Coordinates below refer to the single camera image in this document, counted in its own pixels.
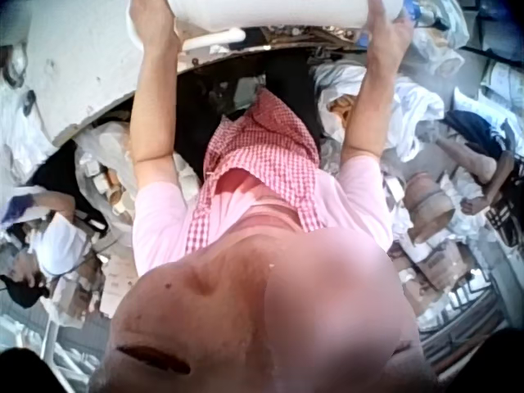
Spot person's left hand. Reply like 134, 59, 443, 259
129, 0, 182, 53

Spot person's right hand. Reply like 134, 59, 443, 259
364, 0, 415, 45

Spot large white plastic container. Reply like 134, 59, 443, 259
127, 0, 407, 33

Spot heap of white sacks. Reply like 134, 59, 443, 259
403, 0, 472, 79

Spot heap of white bags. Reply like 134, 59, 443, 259
310, 61, 449, 165

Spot person's legs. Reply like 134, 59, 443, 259
179, 52, 327, 185

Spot brown clay pot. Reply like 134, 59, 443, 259
403, 170, 458, 243

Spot heap of cardboard cartons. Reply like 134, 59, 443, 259
386, 235, 476, 298

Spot white round table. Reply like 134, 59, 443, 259
0, 0, 372, 144

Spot plastic bag of cups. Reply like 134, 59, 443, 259
73, 121, 142, 224

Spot white pipe handle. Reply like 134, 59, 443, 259
179, 27, 247, 53

